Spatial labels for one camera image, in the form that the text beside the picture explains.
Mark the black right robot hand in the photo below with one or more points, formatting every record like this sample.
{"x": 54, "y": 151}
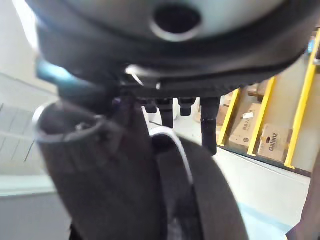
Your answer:
{"x": 105, "y": 57}

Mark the yellow metal shelf rack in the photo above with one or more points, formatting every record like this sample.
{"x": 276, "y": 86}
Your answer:
{"x": 303, "y": 100}

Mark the brown cardboard box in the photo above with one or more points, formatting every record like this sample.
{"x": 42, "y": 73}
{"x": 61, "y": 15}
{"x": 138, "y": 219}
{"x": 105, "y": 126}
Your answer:
{"x": 223, "y": 112}

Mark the small plain cardboard box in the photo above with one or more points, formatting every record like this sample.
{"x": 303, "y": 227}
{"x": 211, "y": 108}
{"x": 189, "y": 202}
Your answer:
{"x": 256, "y": 90}

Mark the cardboard box with white label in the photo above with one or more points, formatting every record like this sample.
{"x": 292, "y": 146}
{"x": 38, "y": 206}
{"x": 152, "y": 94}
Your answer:
{"x": 246, "y": 130}

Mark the cardboard box Galanz print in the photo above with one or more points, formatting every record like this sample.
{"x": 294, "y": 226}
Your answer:
{"x": 273, "y": 143}

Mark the small blue object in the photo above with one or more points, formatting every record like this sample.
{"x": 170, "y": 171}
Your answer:
{"x": 310, "y": 46}

